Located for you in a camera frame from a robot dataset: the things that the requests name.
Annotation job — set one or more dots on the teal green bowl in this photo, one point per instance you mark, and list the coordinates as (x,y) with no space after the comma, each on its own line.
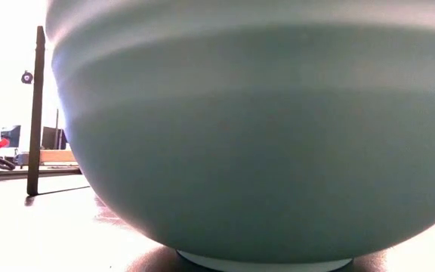
(263,151)

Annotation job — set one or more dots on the wooden workbench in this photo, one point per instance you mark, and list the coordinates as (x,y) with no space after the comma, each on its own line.
(57,156)

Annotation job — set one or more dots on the dark background box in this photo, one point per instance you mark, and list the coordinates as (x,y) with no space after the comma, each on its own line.
(53,138)

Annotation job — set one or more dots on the small round black fixture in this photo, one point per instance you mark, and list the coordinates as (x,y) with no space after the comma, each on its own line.
(26,77)

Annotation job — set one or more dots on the dark background monitor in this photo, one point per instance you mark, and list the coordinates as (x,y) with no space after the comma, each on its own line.
(13,132)

